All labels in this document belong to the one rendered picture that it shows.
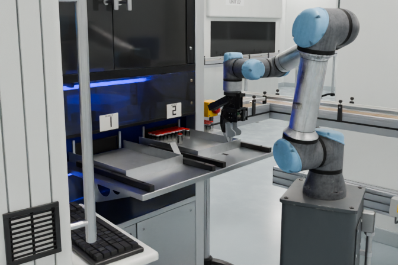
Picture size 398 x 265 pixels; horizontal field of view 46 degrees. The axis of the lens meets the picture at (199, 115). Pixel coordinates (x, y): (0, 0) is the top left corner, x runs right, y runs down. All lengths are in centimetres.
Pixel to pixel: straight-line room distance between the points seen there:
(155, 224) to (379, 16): 187
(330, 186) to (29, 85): 108
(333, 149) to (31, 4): 108
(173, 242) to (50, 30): 140
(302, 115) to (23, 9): 91
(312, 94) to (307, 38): 18
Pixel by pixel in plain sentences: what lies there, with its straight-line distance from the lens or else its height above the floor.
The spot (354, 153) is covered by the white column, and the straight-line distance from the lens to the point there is 327.
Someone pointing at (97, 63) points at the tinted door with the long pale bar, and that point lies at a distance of 177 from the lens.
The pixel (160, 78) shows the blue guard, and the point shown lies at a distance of 195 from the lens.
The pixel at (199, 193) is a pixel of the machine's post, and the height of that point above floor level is 61.
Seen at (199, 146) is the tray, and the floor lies 88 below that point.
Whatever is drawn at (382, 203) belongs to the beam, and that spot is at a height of 49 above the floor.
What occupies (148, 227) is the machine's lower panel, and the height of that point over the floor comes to 54.
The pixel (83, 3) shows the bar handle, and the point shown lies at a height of 142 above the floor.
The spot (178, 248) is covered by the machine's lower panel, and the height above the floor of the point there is 38.
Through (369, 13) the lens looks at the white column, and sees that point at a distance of 315.
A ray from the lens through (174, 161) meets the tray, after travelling 170.
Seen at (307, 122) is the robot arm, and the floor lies 107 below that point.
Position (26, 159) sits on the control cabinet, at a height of 111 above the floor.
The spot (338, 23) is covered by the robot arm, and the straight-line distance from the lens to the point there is 149.
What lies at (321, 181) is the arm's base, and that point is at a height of 85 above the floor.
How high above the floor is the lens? 137
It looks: 11 degrees down
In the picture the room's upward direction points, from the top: straight up
